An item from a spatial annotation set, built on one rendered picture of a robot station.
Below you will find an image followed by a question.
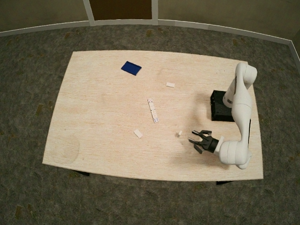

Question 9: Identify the dark blue flat rectangle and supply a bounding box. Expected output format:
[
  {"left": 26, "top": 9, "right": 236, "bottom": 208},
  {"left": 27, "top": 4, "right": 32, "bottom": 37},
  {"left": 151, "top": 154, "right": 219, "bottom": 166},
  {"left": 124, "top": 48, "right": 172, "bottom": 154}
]
[{"left": 121, "top": 61, "right": 142, "bottom": 76}]

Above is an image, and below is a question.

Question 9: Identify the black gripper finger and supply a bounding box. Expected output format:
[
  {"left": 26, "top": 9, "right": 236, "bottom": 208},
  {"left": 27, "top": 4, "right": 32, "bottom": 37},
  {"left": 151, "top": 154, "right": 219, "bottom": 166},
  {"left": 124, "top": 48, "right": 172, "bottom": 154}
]
[
  {"left": 192, "top": 130, "right": 212, "bottom": 141},
  {"left": 188, "top": 138, "right": 207, "bottom": 154}
]

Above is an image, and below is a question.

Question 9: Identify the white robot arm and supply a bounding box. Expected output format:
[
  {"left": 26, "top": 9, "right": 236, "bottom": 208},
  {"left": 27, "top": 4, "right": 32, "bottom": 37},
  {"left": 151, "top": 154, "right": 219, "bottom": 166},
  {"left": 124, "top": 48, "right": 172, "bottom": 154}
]
[{"left": 213, "top": 63, "right": 257, "bottom": 170}]

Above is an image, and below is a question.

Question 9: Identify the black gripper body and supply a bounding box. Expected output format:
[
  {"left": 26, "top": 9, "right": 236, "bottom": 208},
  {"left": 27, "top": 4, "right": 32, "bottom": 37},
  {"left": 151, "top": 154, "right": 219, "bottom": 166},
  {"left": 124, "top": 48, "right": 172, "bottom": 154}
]
[{"left": 201, "top": 136, "right": 219, "bottom": 153}]

